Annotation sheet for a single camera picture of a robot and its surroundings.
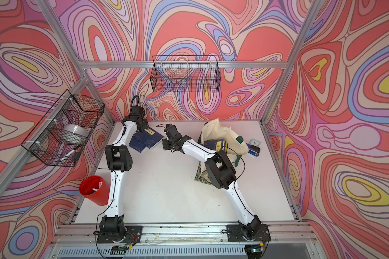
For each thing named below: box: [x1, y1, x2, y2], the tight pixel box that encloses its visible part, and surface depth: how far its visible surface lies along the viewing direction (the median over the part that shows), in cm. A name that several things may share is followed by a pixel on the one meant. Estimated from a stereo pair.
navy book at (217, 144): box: [203, 139, 229, 154], surface depth 98 cm
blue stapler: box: [245, 142, 261, 158], surface depth 101 cm
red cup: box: [78, 175, 111, 207], surface depth 79 cm
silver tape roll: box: [59, 124, 88, 146], surface depth 74 cm
